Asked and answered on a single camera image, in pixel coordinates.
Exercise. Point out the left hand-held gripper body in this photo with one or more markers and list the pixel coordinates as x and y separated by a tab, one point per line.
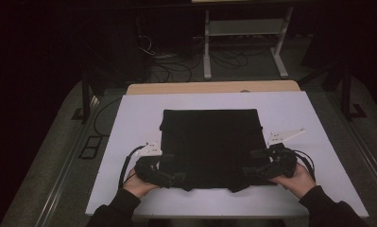
148	170

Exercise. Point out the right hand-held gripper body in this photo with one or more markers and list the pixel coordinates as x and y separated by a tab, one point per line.
280	162

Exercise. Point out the black tank top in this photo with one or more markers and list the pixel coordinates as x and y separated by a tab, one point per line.
211	142

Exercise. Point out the person's left hand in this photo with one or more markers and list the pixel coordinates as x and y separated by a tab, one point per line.
139	187

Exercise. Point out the person's right hand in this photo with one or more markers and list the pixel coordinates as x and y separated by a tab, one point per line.
298	184

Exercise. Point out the white board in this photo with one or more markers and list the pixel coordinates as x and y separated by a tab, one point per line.
132	113

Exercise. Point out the round table grommet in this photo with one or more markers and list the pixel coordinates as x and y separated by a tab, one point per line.
244	91

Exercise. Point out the light wooden table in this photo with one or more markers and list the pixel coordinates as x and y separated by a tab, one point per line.
176	87

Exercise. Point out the black metal stand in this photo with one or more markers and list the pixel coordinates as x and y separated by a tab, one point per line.
86	94
346	91

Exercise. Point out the metal floor rail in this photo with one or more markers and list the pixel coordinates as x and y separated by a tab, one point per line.
365	157
66	170

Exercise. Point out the white metal stand frame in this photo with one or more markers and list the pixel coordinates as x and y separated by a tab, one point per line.
246	27

